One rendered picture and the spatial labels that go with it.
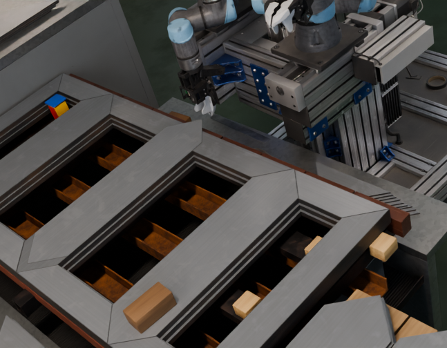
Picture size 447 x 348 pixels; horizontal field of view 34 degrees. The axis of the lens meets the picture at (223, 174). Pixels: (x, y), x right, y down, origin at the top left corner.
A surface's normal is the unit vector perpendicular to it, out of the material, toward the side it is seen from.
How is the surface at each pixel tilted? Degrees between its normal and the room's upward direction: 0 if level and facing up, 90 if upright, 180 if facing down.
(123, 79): 90
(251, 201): 0
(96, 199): 0
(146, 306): 0
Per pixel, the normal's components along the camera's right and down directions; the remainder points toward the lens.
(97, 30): 0.70, 0.32
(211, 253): -0.25, -0.73
